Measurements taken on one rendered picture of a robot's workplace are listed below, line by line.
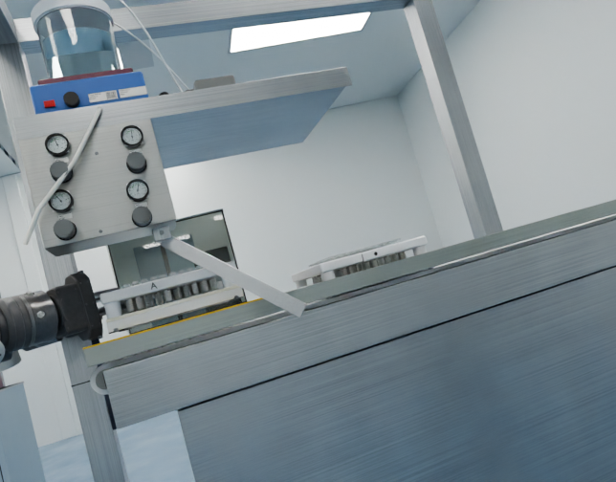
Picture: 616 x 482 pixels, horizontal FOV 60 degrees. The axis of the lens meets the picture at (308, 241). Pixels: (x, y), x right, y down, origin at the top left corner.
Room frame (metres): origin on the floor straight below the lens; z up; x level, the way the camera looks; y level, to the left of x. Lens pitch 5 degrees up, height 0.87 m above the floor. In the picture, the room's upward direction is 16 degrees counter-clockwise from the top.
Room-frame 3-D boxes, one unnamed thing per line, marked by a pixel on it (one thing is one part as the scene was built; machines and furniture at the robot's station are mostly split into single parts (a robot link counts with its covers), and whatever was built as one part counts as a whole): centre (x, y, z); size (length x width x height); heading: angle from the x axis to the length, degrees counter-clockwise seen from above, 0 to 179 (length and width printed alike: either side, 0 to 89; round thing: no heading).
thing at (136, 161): (0.90, 0.25, 1.16); 0.03 x 0.03 x 0.04; 17
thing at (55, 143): (0.87, 0.36, 1.21); 0.04 x 0.01 x 0.04; 107
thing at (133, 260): (6.07, 1.54, 1.43); 1.38 x 0.01 x 1.16; 103
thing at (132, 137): (0.90, 0.25, 1.20); 0.04 x 0.01 x 0.04; 107
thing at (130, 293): (1.08, 0.30, 0.94); 0.25 x 0.24 x 0.02; 17
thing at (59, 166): (0.86, 0.37, 1.17); 0.03 x 0.03 x 0.04; 17
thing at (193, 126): (1.13, 0.18, 1.25); 0.62 x 0.38 x 0.04; 107
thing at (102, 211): (0.94, 0.33, 1.14); 0.22 x 0.11 x 0.20; 107
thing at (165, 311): (1.08, 0.30, 0.89); 0.24 x 0.24 x 0.02; 17
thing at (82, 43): (1.03, 0.34, 1.45); 0.15 x 0.15 x 0.19
